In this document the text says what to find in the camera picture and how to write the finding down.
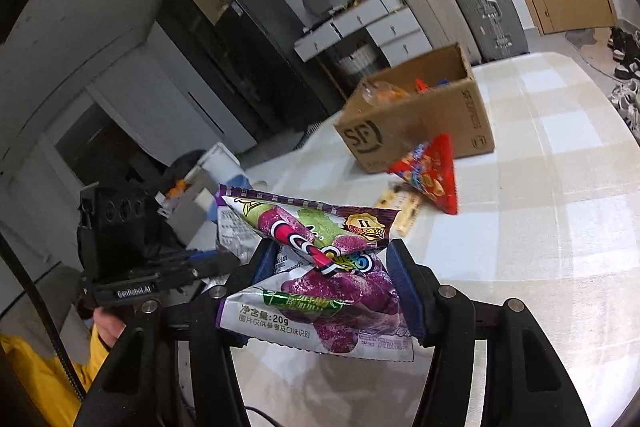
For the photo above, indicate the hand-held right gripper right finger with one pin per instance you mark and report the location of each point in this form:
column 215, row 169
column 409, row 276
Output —
column 405, row 287

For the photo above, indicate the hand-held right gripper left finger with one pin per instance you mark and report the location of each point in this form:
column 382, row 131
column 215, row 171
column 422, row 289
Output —
column 265, row 259

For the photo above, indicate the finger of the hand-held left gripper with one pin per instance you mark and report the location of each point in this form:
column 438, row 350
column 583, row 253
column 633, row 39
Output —
column 215, row 266
column 192, row 254

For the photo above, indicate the purple candy packet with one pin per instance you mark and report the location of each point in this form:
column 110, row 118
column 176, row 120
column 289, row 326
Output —
column 350, row 292

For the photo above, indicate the brown cardboard box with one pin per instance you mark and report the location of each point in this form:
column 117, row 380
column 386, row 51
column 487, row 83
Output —
column 440, row 122

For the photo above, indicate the person's left hand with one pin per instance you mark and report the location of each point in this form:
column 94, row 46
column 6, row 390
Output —
column 107, row 324

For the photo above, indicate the white paper cup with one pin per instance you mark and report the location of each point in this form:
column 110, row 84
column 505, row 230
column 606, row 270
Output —
column 205, row 199

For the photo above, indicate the cream yellow biscuit packet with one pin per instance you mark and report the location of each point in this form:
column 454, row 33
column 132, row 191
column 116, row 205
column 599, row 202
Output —
column 402, row 212

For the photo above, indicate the white plastic bin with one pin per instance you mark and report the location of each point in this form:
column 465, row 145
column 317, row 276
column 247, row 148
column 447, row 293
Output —
column 220, row 162

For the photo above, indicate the red colourful snack packet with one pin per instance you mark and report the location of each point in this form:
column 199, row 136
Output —
column 435, row 177

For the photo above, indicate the white cupboard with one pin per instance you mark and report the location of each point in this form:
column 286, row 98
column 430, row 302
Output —
column 165, row 107

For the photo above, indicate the dark glass-front cabinet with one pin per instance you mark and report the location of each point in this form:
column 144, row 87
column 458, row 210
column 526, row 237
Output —
column 200, row 37

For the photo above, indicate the black metal cabinet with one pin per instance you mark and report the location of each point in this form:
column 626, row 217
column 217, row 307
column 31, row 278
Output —
column 270, row 47

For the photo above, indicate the white drawer unit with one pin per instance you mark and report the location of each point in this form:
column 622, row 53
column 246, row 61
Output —
column 380, row 27

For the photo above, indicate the beige suitcase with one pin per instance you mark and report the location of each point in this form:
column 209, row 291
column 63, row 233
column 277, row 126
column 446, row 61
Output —
column 430, row 12

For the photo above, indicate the white sneakers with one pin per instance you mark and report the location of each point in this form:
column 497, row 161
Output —
column 625, row 99

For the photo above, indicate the silver suitcase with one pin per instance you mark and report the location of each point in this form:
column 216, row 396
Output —
column 480, row 2

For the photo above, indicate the black shoes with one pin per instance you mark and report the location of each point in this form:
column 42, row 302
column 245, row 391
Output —
column 625, row 49

